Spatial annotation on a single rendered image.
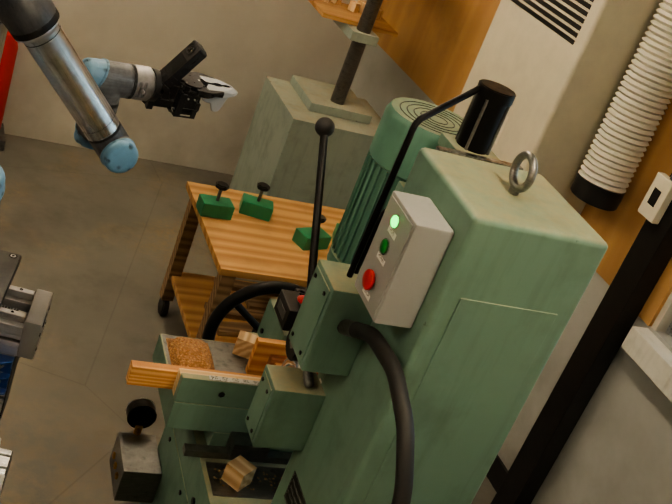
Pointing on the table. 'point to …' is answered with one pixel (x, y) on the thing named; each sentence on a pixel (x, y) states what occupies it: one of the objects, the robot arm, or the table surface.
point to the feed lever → (315, 221)
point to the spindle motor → (397, 123)
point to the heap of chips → (190, 353)
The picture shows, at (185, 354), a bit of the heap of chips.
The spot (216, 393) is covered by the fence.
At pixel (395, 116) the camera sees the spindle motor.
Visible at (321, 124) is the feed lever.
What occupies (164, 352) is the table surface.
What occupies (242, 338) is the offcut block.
